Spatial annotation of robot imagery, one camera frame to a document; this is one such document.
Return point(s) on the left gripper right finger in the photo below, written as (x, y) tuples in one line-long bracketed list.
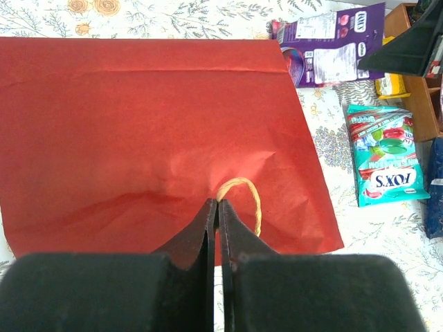
[(267, 291)]

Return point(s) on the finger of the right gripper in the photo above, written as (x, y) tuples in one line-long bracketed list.
[(415, 52)]

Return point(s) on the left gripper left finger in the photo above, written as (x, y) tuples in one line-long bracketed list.
[(170, 289)]

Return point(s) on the yellow snack packet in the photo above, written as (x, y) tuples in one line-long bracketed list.
[(390, 86)]

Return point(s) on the wooden tray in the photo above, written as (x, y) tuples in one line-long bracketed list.
[(424, 99)]

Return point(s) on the purple snack packet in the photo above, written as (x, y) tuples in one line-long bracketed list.
[(326, 49)]

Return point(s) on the green white snack packet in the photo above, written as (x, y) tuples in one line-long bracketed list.
[(385, 160)]

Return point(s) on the red paper bag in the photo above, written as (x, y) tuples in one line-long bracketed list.
[(113, 145)]

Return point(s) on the blue chips bag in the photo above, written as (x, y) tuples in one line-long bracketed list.
[(433, 216)]

